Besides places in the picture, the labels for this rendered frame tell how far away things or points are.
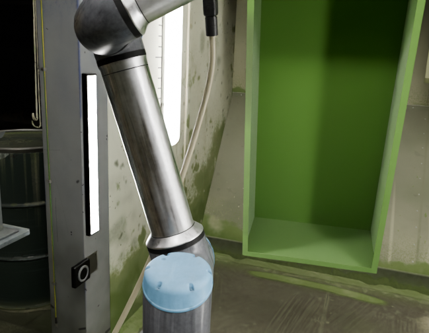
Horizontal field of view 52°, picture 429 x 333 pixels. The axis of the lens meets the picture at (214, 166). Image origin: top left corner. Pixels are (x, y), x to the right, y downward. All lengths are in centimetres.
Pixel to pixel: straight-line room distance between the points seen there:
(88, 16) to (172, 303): 58
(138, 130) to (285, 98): 121
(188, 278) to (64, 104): 100
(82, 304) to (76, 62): 97
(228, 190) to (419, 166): 125
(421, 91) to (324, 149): 122
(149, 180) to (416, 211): 222
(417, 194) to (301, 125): 114
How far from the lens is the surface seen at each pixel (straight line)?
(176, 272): 97
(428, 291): 299
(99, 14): 90
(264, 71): 211
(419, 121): 325
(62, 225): 189
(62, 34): 174
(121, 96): 103
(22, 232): 154
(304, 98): 213
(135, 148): 104
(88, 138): 173
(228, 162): 319
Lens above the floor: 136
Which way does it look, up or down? 14 degrees down
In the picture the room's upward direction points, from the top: 3 degrees clockwise
